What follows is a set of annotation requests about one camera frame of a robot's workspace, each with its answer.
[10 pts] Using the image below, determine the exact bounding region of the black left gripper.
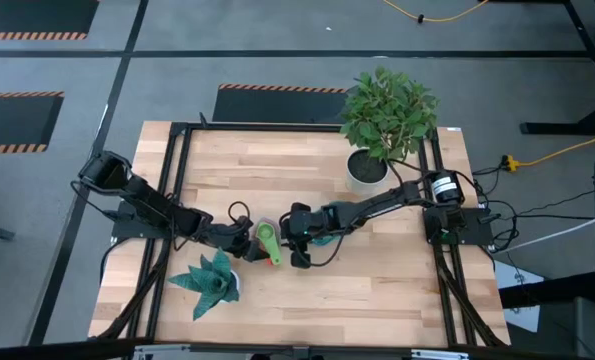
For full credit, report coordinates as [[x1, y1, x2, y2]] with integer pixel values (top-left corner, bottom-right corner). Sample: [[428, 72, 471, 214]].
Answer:
[[196, 222, 272, 262]]

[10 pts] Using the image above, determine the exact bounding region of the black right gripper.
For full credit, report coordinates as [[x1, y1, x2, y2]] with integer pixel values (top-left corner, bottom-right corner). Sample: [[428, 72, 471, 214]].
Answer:
[[280, 202, 338, 270]]

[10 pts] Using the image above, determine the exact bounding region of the green measuring cup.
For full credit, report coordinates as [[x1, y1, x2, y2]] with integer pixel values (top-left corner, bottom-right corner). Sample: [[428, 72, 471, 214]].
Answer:
[[255, 221, 283, 266]]

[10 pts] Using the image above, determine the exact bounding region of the teal square measuring cup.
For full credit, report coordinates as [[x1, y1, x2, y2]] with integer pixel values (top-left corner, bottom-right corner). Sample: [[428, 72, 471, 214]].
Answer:
[[310, 233, 341, 247]]

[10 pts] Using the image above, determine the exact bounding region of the large white plant pot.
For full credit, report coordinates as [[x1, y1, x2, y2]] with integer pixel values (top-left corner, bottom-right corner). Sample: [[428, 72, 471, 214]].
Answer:
[[345, 148, 391, 195]]

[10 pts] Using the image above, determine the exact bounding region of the black hazard-striped floor mat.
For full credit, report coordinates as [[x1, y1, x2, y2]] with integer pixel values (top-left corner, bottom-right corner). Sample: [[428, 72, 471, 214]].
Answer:
[[211, 83, 351, 124], [0, 0, 100, 41], [0, 91, 66, 155]]

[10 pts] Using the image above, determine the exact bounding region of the leafy green plant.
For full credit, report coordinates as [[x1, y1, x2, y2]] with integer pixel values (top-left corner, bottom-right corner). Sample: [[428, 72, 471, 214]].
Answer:
[[340, 64, 439, 165]]

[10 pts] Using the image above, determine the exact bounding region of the silver table edge bar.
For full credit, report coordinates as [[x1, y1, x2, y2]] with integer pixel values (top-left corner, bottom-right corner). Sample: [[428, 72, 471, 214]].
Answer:
[[126, 343, 473, 360]]

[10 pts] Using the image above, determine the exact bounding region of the black furniture block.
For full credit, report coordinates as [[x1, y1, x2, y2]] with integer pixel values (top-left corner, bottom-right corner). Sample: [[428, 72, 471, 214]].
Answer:
[[499, 272, 595, 360]]

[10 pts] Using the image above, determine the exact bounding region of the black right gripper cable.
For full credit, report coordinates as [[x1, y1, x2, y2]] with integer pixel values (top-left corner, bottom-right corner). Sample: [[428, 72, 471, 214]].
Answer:
[[306, 229, 348, 269]]

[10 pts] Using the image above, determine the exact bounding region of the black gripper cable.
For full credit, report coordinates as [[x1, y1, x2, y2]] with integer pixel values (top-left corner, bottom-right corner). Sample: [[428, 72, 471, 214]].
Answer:
[[225, 199, 253, 229], [306, 229, 348, 269]]

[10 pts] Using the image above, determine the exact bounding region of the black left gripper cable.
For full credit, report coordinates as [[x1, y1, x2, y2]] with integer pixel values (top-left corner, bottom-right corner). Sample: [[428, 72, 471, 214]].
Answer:
[[225, 199, 253, 229]]

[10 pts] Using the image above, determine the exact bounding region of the black aluminium table frame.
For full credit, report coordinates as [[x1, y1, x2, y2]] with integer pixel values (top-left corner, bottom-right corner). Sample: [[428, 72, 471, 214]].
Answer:
[[126, 121, 508, 349]]

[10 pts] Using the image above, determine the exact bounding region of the black cable bundle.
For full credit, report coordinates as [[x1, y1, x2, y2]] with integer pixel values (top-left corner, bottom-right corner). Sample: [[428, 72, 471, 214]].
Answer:
[[434, 244, 508, 347], [96, 238, 171, 341]]

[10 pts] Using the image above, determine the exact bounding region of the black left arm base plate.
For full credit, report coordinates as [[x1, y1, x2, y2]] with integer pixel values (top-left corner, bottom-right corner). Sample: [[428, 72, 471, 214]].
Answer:
[[110, 199, 183, 240]]

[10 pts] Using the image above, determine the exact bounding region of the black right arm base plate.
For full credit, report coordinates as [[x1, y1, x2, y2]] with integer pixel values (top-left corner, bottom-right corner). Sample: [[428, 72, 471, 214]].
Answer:
[[423, 207, 493, 246]]

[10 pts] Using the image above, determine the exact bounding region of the black power cable tangle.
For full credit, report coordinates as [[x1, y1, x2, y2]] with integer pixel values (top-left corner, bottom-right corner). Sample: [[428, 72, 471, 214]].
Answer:
[[471, 162, 595, 254]]

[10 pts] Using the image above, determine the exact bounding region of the yellow cable with black clip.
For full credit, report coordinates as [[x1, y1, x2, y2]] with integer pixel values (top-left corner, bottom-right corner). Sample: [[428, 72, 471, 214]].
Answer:
[[381, 0, 491, 24]]

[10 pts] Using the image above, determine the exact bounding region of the yellow extension cable with plug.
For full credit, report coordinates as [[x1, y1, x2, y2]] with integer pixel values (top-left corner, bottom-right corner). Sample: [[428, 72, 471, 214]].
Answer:
[[501, 128, 595, 174]]

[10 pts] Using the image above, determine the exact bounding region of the white cable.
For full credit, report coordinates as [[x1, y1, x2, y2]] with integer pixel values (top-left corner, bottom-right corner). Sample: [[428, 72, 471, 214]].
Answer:
[[499, 207, 595, 254]]

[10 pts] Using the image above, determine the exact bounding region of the black desk leg frame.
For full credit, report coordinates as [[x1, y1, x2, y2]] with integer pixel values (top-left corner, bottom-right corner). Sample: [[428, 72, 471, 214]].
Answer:
[[519, 0, 595, 136]]

